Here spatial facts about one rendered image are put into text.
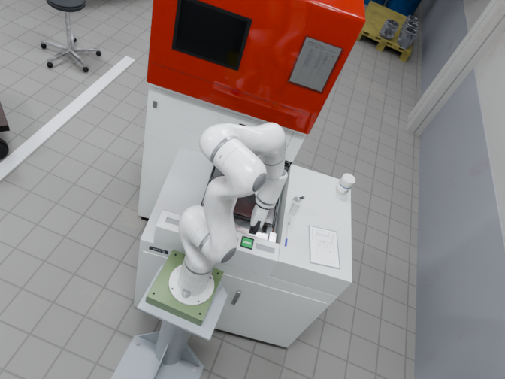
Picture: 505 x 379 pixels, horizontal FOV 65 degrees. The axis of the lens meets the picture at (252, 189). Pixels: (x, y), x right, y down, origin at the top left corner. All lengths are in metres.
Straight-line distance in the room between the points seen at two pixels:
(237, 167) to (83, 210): 2.03
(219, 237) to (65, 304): 1.51
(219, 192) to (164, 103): 1.01
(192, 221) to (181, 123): 0.86
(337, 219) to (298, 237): 0.26
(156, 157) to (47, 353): 1.21
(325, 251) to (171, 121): 1.02
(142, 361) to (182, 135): 1.28
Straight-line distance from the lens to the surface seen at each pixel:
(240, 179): 1.05
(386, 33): 6.15
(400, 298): 3.28
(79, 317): 2.60
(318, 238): 1.91
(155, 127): 2.20
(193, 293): 1.66
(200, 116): 2.06
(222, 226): 1.28
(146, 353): 2.50
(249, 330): 2.45
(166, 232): 1.76
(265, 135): 1.14
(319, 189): 2.12
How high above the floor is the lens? 2.40
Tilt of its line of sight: 47 degrees down
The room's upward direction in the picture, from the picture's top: 23 degrees clockwise
